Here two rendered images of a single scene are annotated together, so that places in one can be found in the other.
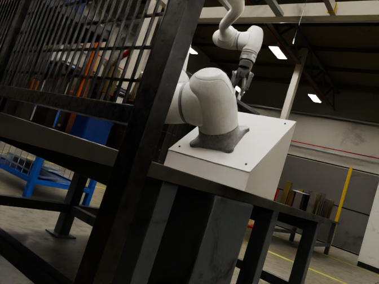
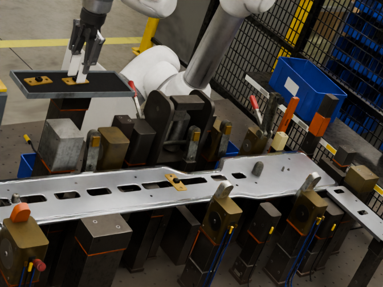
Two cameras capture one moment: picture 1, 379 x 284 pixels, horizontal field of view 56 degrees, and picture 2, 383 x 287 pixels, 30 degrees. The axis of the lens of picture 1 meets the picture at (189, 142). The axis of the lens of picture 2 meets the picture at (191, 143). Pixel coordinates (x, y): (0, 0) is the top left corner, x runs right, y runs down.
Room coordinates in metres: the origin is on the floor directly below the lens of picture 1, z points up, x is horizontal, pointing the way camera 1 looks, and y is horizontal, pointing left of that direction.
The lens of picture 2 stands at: (3.95, 0.27, 2.14)
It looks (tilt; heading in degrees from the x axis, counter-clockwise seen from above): 28 degrees down; 181
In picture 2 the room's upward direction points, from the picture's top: 21 degrees clockwise
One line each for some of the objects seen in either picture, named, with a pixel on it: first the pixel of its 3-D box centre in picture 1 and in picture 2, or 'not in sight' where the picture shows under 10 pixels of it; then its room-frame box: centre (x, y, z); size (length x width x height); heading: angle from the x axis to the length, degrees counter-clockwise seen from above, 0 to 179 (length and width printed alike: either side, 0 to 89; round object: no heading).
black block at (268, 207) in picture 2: not in sight; (257, 247); (2.00, 0.55, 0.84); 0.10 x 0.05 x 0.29; 46
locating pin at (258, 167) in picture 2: not in sight; (257, 169); (1.82, 0.47, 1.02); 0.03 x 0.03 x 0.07
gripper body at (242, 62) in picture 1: (244, 69); (90, 23); (1.98, -0.17, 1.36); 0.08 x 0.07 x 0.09; 55
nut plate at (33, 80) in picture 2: not in sight; (39, 79); (2.07, -0.26, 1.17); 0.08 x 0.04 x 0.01; 148
